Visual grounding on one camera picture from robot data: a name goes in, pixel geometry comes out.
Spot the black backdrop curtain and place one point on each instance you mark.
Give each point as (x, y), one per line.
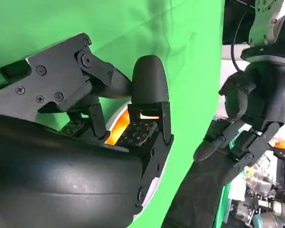
(199, 190)

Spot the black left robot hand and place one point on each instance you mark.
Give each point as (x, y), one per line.
(263, 95)

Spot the lilac plate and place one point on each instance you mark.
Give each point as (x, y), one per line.
(110, 123)

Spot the orange and white bread roll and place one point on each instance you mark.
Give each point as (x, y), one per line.
(120, 128)

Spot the green table cloth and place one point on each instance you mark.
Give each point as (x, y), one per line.
(38, 23)

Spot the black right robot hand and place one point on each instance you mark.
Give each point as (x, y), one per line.
(61, 178)

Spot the small orange workshop object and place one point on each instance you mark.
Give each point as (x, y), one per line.
(283, 145)

